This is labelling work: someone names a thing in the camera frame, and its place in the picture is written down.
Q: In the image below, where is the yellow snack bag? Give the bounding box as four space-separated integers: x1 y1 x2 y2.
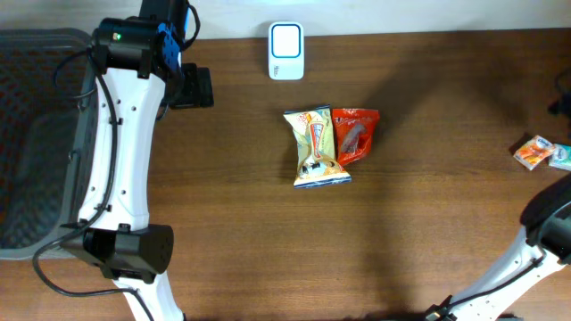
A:
284 105 352 189

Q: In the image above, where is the red candy packet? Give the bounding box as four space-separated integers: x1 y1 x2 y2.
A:
332 109 380 166

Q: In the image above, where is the orange Kleenex tissue pack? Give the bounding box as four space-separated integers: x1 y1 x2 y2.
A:
513 136 556 170

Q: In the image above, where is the green Kleenex tissue pack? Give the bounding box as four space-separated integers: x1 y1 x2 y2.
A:
548 144 571 171

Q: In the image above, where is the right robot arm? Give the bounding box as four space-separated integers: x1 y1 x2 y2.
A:
421 175 570 321

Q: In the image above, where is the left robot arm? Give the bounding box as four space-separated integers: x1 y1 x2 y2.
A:
61 1 213 320

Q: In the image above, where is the white barcode scanner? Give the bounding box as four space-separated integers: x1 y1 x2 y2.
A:
268 21 305 81

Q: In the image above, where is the grey plastic mesh basket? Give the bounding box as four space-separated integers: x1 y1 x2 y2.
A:
1 29 97 260

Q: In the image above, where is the left black cable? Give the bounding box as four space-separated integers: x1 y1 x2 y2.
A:
31 3 202 321

